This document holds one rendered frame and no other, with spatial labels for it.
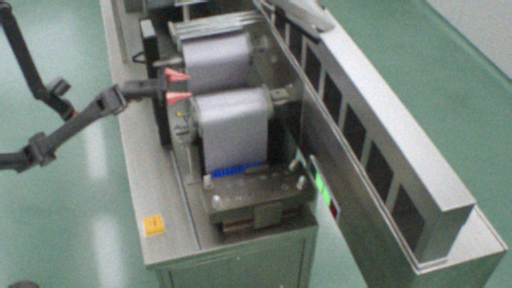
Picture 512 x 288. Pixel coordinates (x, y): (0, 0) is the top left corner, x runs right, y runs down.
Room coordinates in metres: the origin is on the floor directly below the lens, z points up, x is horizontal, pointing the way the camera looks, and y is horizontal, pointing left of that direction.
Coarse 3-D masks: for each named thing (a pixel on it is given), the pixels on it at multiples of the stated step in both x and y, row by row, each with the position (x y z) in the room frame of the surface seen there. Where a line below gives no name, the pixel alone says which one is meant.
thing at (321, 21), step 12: (276, 0) 1.27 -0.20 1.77; (288, 0) 1.27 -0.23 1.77; (312, 0) 1.44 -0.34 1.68; (276, 12) 1.25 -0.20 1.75; (300, 12) 1.28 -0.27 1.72; (312, 12) 1.29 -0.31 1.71; (324, 12) 1.37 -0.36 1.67; (312, 24) 1.29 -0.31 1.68; (324, 24) 1.29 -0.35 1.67; (312, 36) 1.27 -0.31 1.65
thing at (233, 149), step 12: (240, 132) 1.39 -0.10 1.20; (252, 132) 1.40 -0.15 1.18; (264, 132) 1.40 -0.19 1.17; (204, 144) 1.36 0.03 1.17; (216, 144) 1.37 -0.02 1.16; (228, 144) 1.38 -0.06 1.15; (240, 144) 1.39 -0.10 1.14; (252, 144) 1.40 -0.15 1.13; (264, 144) 1.40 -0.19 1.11; (216, 156) 1.37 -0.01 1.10; (228, 156) 1.38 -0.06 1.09; (240, 156) 1.39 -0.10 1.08; (252, 156) 1.40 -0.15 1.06; (264, 156) 1.40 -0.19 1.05; (216, 168) 1.37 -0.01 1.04; (228, 168) 1.38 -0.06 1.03
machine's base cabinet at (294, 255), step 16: (288, 240) 1.16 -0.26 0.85; (304, 240) 1.18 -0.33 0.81; (224, 256) 1.11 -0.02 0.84; (240, 256) 1.13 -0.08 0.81; (256, 256) 1.14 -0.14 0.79; (272, 256) 1.15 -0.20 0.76; (288, 256) 1.16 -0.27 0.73; (304, 256) 1.17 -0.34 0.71; (160, 272) 1.07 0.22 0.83; (176, 272) 1.08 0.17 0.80; (192, 272) 1.09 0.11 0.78; (208, 272) 1.10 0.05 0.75; (224, 272) 1.11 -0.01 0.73; (240, 272) 1.13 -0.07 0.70; (256, 272) 1.14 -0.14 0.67; (272, 272) 1.15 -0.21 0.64; (288, 272) 1.16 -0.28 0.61; (304, 272) 1.17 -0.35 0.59
